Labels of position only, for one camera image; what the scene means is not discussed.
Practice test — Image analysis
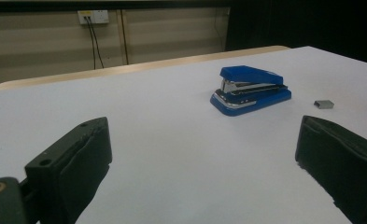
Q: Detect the black metal rail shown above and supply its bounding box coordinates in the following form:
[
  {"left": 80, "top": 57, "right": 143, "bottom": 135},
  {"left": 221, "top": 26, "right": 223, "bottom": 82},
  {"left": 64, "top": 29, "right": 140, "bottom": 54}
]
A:
[{"left": 0, "top": 0, "right": 232, "bottom": 14}]

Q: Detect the black wall cable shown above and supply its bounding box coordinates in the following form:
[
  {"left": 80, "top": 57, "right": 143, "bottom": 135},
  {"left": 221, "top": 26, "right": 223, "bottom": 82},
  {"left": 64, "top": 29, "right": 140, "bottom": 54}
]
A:
[
  {"left": 87, "top": 16, "right": 106, "bottom": 69},
  {"left": 83, "top": 16, "right": 97, "bottom": 70}
]

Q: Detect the grey staple strip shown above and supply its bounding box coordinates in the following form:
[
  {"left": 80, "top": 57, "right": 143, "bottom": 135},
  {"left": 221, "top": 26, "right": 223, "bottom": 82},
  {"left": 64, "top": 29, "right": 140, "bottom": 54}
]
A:
[{"left": 313, "top": 99, "right": 335, "bottom": 110}]

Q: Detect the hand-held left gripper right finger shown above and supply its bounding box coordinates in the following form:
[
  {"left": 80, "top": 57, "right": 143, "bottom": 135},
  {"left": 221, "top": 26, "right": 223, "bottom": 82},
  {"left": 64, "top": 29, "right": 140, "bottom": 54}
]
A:
[{"left": 294, "top": 115, "right": 367, "bottom": 224}]

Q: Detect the wooden table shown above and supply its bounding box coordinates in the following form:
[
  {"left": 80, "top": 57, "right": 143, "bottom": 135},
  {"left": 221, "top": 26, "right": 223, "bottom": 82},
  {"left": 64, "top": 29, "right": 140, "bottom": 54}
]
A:
[{"left": 0, "top": 45, "right": 291, "bottom": 92}]

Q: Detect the blue stapler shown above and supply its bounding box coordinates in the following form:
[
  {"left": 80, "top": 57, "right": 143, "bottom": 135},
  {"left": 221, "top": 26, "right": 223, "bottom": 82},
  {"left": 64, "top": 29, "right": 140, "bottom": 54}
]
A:
[{"left": 209, "top": 64, "right": 292, "bottom": 118}]

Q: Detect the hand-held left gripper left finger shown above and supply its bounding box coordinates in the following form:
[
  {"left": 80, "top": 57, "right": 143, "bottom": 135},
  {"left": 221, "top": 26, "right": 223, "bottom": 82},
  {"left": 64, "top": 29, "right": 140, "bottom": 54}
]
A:
[{"left": 24, "top": 117, "right": 113, "bottom": 224}]

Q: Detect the black curtain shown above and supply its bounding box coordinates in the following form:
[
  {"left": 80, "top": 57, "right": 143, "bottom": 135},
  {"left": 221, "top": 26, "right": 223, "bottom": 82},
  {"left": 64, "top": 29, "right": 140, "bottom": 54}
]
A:
[{"left": 225, "top": 0, "right": 367, "bottom": 67}]

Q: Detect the white wall socket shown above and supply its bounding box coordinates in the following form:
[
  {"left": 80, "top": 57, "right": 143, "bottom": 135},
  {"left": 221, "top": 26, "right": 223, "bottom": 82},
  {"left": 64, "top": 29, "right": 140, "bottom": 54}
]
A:
[{"left": 77, "top": 9, "right": 110, "bottom": 25}]

